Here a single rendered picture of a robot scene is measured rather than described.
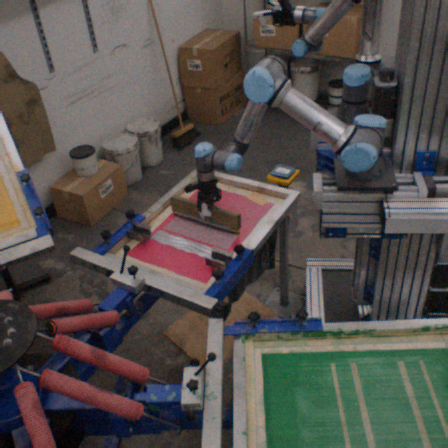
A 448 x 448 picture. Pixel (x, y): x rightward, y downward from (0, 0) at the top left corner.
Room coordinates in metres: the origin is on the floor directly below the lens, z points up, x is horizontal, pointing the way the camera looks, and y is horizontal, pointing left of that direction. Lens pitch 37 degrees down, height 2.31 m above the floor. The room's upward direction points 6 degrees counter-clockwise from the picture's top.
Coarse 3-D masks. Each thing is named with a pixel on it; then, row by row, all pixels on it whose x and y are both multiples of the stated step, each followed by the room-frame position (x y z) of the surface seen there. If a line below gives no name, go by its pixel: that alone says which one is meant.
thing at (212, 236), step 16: (256, 208) 1.93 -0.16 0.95; (208, 224) 1.84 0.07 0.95; (192, 240) 1.73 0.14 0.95; (208, 240) 1.72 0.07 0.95; (224, 240) 1.71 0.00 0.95; (240, 240) 1.70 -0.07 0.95; (176, 256) 1.63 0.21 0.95; (192, 256) 1.63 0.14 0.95; (176, 272) 1.53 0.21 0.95; (192, 272) 1.53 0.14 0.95; (208, 272) 1.52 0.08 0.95
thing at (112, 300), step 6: (120, 288) 1.38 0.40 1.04; (114, 294) 1.35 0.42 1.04; (120, 294) 1.35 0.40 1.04; (126, 294) 1.34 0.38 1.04; (132, 294) 1.36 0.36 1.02; (108, 300) 1.32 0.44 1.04; (114, 300) 1.32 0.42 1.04; (120, 300) 1.31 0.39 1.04; (102, 306) 1.29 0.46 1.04; (108, 306) 1.29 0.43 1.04; (114, 306) 1.29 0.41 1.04; (120, 306) 1.31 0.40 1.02; (126, 306) 1.33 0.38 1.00; (120, 312) 1.30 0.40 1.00
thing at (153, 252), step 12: (228, 192) 2.09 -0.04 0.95; (156, 228) 1.85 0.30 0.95; (168, 228) 1.84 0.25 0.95; (180, 228) 1.83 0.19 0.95; (192, 228) 1.82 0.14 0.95; (156, 240) 1.76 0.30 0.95; (132, 252) 1.69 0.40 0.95; (144, 252) 1.68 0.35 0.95; (156, 252) 1.68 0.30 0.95; (168, 252) 1.67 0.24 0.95; (180, 252) 1.66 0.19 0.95; (156, 264) 1.60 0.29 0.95; (168, 264) 1.59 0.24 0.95
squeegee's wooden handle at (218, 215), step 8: (176, 200) 1.92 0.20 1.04; (184, 200) 1.90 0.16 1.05; (192, 200) 1.90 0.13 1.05; (176, 208) 1.92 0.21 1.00; (184, 208) 1.90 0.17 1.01; (192, 208) 1.87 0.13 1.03; (208, 208) 1.83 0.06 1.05; (216, 208) 1.82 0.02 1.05; (200, 216) 1.85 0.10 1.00; (216, 216) 1.80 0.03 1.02; (224, 216) 1.78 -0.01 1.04; (232, 216) 1.75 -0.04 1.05; (240, 216) 1.76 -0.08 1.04; (224, 224) 1.77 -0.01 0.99; (232, 224) 1.75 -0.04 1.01; (240, 224) 1.76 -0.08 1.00
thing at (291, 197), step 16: (192, 176) 2.21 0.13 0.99; (224, 176) 2.18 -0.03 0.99; (176, 192) 2.08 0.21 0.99; (272, 192) 2.02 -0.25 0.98; (288, 192) 1.98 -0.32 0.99; (160, 208) 1.97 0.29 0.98; (288, 208) 1.87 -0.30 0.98; (272, 224) 1.74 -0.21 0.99; (128, 240) 1.77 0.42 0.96; (256, 240) 1.64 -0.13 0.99; (112, 256) 1.63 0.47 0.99; (160, 272) 1.50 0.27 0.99; (192, 288) 1.39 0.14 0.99
